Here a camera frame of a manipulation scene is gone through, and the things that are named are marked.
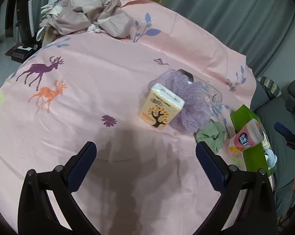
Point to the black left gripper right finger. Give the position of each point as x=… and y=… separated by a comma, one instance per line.
x=257, y=214

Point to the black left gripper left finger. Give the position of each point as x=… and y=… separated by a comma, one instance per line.
x=35, y=212

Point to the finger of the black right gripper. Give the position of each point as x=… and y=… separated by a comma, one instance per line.
x=287, y=134

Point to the green towel cloth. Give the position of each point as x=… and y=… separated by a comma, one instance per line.
x=213, y=134

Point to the purple mesh bath sponge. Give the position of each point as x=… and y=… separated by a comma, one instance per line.
x=195, y=113

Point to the yellow tissue pack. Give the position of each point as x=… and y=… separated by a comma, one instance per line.
x=160, y=107

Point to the blue white plush toy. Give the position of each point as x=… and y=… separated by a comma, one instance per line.
x=271, y=158

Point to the grey-blue sofa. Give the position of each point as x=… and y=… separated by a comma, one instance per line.
x=272, y=110

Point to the green cardboard box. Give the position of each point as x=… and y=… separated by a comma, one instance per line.
x=254, y=157

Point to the pink wet wipes canister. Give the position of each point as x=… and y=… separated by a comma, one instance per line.
x=249, y=136

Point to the patterned cushion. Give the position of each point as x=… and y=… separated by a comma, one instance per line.
x=270, y=87

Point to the clear glass bottle steel cap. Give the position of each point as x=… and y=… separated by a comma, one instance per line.
x=211, y=95

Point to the teal curtain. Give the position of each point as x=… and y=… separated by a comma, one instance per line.
x=256, y=28

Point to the pink printed bed sheet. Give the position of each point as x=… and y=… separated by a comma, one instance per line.
x=90, y=87

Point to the crumpled beige cloth pile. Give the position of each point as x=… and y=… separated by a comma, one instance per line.
x=68, y=16

